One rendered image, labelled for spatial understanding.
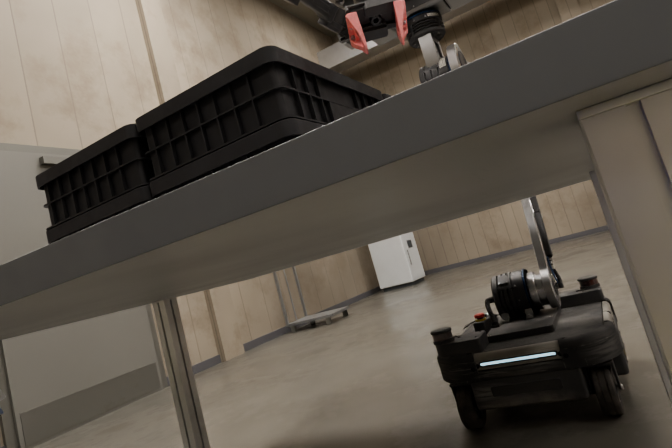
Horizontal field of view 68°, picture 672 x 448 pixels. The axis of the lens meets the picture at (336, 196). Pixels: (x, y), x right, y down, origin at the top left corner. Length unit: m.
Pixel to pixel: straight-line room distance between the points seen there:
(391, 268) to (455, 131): 7.96
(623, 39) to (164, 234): 0.34
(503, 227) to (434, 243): 1.30
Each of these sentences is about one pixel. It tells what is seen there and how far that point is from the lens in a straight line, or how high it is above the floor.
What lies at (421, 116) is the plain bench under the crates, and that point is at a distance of 0.31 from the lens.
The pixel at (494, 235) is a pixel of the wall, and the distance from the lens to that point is 9.41.
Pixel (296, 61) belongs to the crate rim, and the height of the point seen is 0.92.
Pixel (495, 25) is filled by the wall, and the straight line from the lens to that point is 9.86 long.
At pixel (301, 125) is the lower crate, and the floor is 0.81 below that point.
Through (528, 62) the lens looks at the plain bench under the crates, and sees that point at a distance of 0.30.
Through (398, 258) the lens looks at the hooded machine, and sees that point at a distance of 8.16.
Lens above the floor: 0.61
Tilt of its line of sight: 8 degrees up
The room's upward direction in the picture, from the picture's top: 16 degrees counter-clockwise
